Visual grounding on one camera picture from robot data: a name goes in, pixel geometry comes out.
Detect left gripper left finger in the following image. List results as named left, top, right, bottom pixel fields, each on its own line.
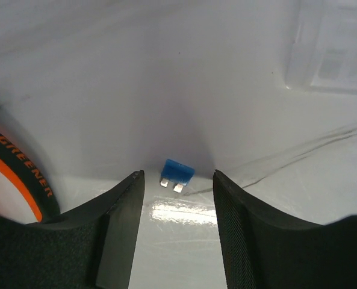
left=0, top=170, right=144, bottom=288

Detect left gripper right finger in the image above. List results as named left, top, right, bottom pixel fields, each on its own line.
left=213, top=171, right=357, bottom=288

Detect blue fuse table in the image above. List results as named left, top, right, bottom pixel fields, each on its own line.
left=160, top=159, right=195, bottom=193

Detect clear plastic fuse box cover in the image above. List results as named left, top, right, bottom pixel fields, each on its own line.
left=285, top=1, right=357, bottom=95

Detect orange handled pliers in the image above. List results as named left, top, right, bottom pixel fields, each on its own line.
left=0, top=133, right=60, bottom=224

